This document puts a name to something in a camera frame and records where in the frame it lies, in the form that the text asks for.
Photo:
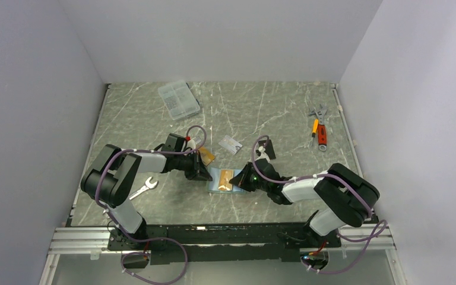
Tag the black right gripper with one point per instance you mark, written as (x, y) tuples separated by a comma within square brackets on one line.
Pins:
[(241, 180)]

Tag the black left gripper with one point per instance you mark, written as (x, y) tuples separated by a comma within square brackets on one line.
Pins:
[(199, 171)]

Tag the gold credit card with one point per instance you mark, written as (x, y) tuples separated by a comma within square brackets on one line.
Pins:
[(206, 156), (224, 183)]

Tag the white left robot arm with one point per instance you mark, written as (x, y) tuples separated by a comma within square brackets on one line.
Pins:
[(110, 177)]

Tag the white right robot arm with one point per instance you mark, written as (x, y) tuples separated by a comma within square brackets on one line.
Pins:
[(348, 197)]

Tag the black credit card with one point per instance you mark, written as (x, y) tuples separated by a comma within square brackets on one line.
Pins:
[(269, 149)]

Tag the silver open-end wrench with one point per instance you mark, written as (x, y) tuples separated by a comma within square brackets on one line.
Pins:
[(150, 183)]

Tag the clear plastic organizer box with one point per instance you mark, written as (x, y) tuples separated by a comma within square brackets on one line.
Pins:
[(179, 100)]

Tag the orange small screwdriver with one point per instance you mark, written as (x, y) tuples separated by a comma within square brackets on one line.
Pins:
[(314, 128)]

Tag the red adjustable wrench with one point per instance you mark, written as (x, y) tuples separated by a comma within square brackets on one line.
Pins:
[(321, 131)]

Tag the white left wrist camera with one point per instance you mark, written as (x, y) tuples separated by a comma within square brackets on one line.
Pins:
[(192, 143)]

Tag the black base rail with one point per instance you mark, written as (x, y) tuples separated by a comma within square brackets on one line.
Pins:
[(225, 242)]

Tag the aluminium frame rail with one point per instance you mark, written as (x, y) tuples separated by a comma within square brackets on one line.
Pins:
[(87, 241)]

